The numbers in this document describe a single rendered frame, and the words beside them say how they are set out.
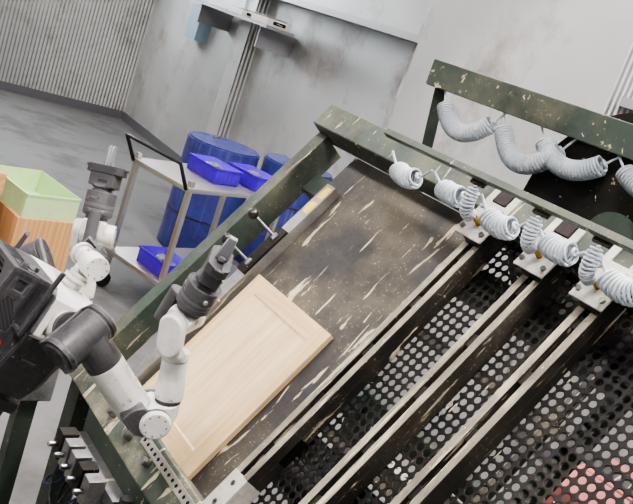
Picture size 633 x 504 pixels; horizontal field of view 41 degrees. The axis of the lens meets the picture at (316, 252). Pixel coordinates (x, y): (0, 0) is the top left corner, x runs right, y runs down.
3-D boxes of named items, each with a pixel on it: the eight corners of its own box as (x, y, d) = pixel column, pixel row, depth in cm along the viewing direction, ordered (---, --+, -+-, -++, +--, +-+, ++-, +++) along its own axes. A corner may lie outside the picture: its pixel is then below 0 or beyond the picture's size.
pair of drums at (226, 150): (311, 284, 787) (348, 181, 763) (178, 264, 709) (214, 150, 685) (271, 250, 853) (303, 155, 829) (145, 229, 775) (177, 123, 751)
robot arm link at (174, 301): (202, 312, 198) (179, 348, 202) (223, 301, 208) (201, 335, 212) (166, 282, 200) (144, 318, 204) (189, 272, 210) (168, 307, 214)
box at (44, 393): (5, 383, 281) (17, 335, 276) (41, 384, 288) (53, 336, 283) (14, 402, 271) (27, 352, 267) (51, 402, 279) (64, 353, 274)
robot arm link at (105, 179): (98, 165, 256) (89, 204, 256) (81, 159, 247) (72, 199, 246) (135, 173, 252) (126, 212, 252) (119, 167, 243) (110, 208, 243)
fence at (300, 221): (126, 388, 276) (118, 382, 274) (333, 191, 290) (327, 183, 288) (131, 396, 273) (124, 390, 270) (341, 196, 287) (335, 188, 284)
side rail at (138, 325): (111, 361, 299) (91, 344, 292) (332, 152, 315) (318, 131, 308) (117, 369, 295) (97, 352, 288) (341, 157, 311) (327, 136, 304)
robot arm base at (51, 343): (81, 384, 195) (57, 346, 190) (52, 373, 204) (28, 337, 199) (128, 342, 204) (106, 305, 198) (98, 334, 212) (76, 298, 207)
